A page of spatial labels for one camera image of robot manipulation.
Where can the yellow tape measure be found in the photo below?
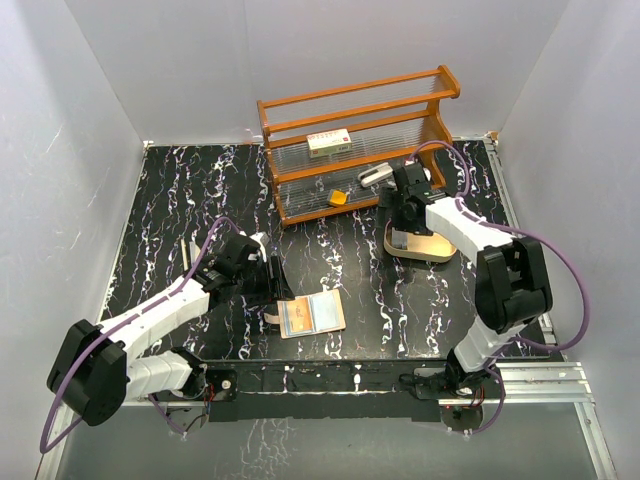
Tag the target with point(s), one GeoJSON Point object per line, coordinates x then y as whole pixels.
{"type": "Point", "coordinates": [337, 198]}

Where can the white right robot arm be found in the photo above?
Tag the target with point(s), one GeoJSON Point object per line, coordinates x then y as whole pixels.
{"type": "Point", "coordinates": [512, 287]}

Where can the cream leather card holder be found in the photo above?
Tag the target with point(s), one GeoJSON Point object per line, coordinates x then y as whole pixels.
{"type": "Point", "coordinates": [309, 315]}

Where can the white red paper box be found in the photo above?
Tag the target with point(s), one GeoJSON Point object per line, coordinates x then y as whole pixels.
{"type": "Point", "coordinates": [328, 143]}

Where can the stack of cards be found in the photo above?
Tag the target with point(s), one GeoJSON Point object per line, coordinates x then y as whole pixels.
{"type": "Point", "coordinates": [399, 239]}

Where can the beige oval tray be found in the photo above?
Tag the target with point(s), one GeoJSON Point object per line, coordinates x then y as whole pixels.
{"type": "Point", "coordinates": [428, 248]}

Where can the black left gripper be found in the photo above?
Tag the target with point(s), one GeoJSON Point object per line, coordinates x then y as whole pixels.
{"type": "Point", "coordinates": [275, 287]}

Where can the aluminium frame rail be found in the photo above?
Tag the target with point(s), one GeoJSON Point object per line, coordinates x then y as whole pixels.
{"type": "Point", "coordinates": [517, 382]}

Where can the orange wooden shelf rack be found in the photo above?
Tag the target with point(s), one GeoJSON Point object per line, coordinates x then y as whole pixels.
{"type": "Point", "coordinates": [387, 119]}

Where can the white stapler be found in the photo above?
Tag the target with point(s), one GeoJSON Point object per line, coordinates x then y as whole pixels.
{"type": "Point", "coordinates": [375, 175]}

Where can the black front base bar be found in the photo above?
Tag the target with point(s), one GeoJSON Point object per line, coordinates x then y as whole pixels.
{"type": "Point", "coordinates": [335, 389]}

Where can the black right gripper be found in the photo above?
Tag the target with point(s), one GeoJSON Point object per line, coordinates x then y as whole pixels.
{"type": "Point", "coordinates": [390, 199]}

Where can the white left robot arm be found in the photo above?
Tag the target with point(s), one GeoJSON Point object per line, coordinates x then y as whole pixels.
{"type": "Point", "coordinates": [99, 367]}

